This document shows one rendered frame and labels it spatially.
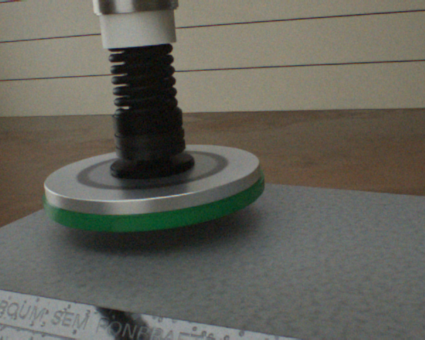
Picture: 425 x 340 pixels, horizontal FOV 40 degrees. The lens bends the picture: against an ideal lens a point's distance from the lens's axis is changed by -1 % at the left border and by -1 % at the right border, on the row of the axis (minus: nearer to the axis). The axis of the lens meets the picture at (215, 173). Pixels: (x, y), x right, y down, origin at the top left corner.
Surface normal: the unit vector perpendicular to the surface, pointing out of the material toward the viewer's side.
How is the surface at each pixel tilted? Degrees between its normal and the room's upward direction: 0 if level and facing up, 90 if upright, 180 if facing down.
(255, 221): 0
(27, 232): 0
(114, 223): 90
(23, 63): 90
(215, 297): 0
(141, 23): 90
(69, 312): 45
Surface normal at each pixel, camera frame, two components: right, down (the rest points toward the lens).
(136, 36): 0.04, 0.25
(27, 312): -0.35, -0.50
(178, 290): -0.07, -0.96
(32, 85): -0.33, 0.26
